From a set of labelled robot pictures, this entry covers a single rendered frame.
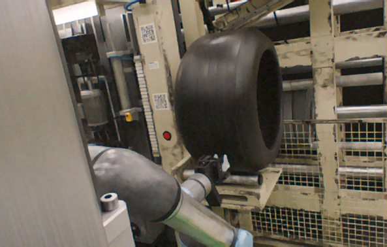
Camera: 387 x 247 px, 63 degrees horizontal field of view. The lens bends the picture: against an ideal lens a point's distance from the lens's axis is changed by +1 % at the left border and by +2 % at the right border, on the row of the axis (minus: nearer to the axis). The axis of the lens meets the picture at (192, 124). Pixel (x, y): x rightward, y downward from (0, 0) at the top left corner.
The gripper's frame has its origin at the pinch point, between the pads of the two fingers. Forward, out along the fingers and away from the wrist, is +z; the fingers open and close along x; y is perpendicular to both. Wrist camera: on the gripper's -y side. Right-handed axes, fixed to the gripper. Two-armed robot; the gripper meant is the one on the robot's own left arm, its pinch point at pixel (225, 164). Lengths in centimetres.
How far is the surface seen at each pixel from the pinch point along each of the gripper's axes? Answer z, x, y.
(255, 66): 8.0, -12.0, 33.4
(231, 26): 54, 12, 50
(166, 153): 16.2, 36.5, -2.6
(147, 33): 15, 35, 51
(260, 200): 6.9, -9.3, -16.5
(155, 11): 15, 29, 59
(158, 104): 15.6, 35.8, 20.6
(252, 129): -0.4, -11.5, 13.8
